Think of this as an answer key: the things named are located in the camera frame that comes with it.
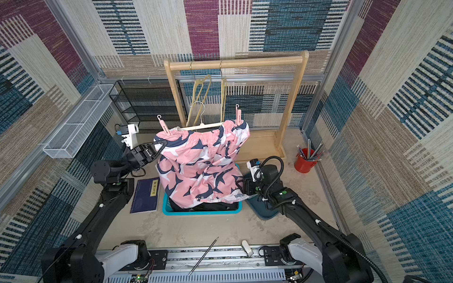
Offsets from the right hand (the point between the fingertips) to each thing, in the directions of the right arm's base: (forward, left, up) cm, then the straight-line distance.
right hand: (242, 184), depth 83 cm
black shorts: (-10, +16, -1) cm, 19 cm away
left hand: (-1, +26, +29) cm, 39 cm away
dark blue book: (0, +48, -10) cm, 49 cm away
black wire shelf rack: (+50, +57, +11) cm, 77 cm away
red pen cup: (+15, -33, -7) cm, 37 cm away
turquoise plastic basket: (-11, +33, -1) cm, 35 cm away
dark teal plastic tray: (-9, -7, -6) cm, 13 cm away
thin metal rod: (-27, +17, -11) cm, 34 cm away
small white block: (-24, -1, -9) cm, 26 cm away
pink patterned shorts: (+1, +17, +15) cm, 23 cm away
